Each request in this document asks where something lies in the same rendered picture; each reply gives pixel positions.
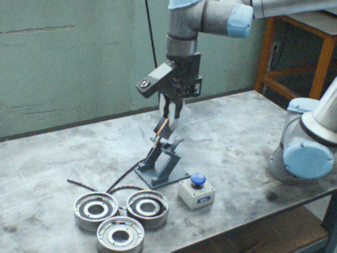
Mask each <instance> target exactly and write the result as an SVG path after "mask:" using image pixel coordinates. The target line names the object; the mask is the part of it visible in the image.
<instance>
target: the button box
mask: <svg viewBox="0 0 337 253"><path fill-rule="evenodd" d="M178 195H179V197H180V198H181V199H182V200H183V201H184V202H185V203H186V205H187V206H188V207H189V208H190V209H191V211H193V210H196V209H198V208H201V207H204V206H206V205H209V204H213V203H214V196H215V189H214V188H213V187H212V186H211V185H210V184H209V183H208V182H207V181H205V183H204V184H201V185H200V186H197V185H195V184H194V183H193V182H192V181H191V178H190V179H187V180H183V181H180V182H179V190H178Z"/></svg>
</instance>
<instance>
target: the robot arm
mask: <svg viewBox="0 0 337 253"><path fill-rule="evenodd" d="M331 8H337V0H219V2H218V1H210V0H170V5H169V7H168V9H169V13H168V28H167V44H166V51H167V52H166V58H167V59H168V60H167V61H166V62H165V63H163V64H162V65H161V66H160V67H158V68H157V69H156V70H154V71H153V72H152V73H151V74H149V75H148V76H147V77H145V78H144V79H143V80H142V81H140V82H139V83H138V84H137V85H136V88H137V90H138V91H139V93H140V94H141V95H142V96H144V97H145V98H146V99H149V98H150V97H151V96H152V95H154V94H155V93H156V92H157V91H158V99H159V106H160V112H161V117H164V118H167V119H168V114H169V113H170V117H169V119H170V123H169V127H170V129H171V131H174V130H175V129H176V128H177V126H178V124H179V122H182V121H183V120H185V119H187V118H189V117H190V116H191V110H189V109H186V108H185V102H184V100H183V98H186V99H187V98H191V97H193V98H196V97H199V96H200V95H201V89H202V78H201V77H200V76H199V66H200V56H201V53H199V52H196V48H197V36H198V32H199V33H205V34H212V35H216V36H224V37H229V38H231V39H234V38H237V39H246V38H247V37H248V36H249V32H250V27H251V23H252V19H257V18H263V17H272V16H280V15H286V14H294V13H304V12H309V11H317V10H326V9H331ZM196 84H200V90H199V92H198V93H195V92H197V88H196ZM336 152H337V77H336V78H335V80H334V81H333V83H332V84H331V85H330V87H329V88H328V90H327V91H326V93H325V94H324V96H323V97H322V98H321V100H320V101H316V100H313V99H306V98H297V99H293V100H292V101H291V102H290V103H289V107H288V108H287V114H286V118H285V123H284V126H283V130H282V135H281V138H280V143H279V145H278V147H277V148H276V150H275V151H274V152H273V154H272V155H271V157H270V159H269V162H268V171H269V172H270V173H271V175H272V176H273V177H274V178H275V179H277V180H279V181H280V182H282V183H285V184H287V185H290V186H295V187H309V186H312V185H314V184H315V183H317V181H318V180H319V178H322V177H324V176H325V175H327V174H328V173H329V172H330V171H331V169H332V166H333V163H334V159H333V156H334V154H335V153H336Z"/></svg>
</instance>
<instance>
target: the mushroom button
mask: <svg viewBox="0 0 337 253"><path fill-rule="evenodd" d="M191 181H192V182H193V183H194V184H195V185H197V186H200V185H201V184H204V183H205V181H206V178H205V176H204V175H203V174H201V173H195V174H193V175H192V176H191Z"/></svg>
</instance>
